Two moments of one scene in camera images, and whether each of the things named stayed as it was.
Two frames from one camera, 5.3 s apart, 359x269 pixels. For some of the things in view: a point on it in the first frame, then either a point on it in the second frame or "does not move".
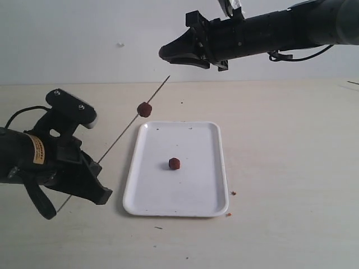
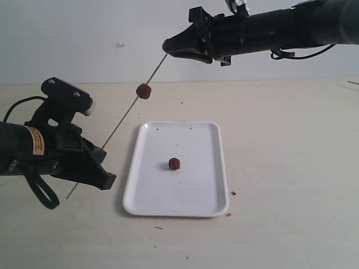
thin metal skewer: x=123 y=133 to x=123 y=117
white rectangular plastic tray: x=198 y=188 does not move
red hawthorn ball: x=174 y=163 does not move
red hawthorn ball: x=145 y=109 to x=143 y=91
